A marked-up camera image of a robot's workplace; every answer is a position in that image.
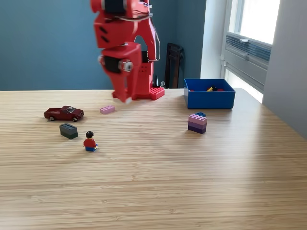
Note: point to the dark red toy pickup car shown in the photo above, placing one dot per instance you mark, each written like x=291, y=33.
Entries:
x=63, y=114

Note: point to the grey brick stack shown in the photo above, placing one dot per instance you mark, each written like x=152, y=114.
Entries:
x=69, y=131

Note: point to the toy figure red shirt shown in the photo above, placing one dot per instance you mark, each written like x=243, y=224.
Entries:
x=90, y=143

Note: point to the blue plastic bin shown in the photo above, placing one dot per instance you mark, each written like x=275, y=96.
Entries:
x=211, y=99

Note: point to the blue brick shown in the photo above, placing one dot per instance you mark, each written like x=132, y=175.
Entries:
x=201, y=114

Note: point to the pink purple brick stack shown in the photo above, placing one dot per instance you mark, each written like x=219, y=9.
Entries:
x=197, y=123

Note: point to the white window frame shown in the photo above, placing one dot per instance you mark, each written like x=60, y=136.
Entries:
x=236, y=14

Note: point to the yellow toy digger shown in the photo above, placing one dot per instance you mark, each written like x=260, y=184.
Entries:
x=210, y=89

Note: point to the grey window vent unit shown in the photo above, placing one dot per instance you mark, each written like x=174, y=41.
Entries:
x=254, y=48

